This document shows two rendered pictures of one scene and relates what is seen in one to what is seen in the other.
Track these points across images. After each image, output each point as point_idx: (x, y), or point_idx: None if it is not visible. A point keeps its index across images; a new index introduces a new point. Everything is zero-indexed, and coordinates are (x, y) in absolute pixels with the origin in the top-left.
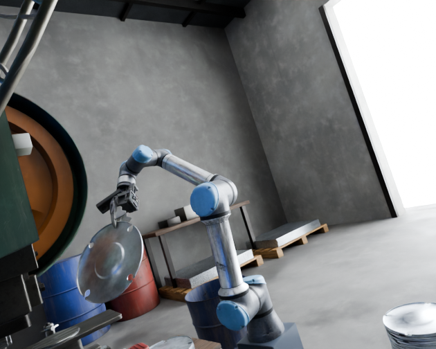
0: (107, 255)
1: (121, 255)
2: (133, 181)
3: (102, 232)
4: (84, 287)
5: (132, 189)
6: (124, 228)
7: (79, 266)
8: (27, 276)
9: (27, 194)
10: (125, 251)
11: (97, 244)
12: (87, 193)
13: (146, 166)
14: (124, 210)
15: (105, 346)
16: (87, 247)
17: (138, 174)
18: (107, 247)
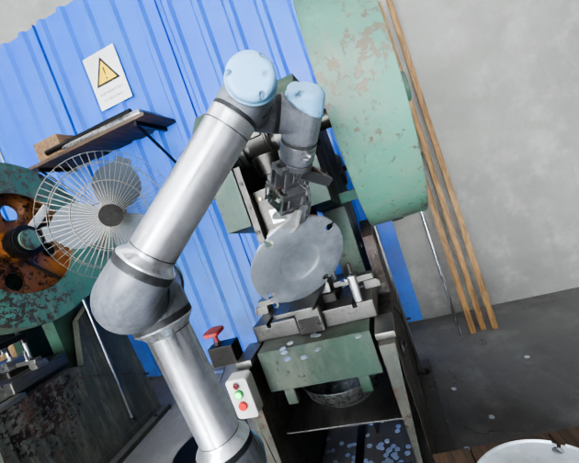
0: (300, 254)
1: (280, 267)
2: (281, 152)
3: (313, 220)
4: (331, 268)
5: (272, 176)
6: (278, 237)
7: (341, 242)
8: (270, 242)
9: (217, 203)
10: (277, 265)
11: (319, 231)
12: (335, 138)
13: (256, 128)
14: (274, 212)
15: (357, 337)
16: (334, 225)
17: (282, 131)
18: (300, 245)
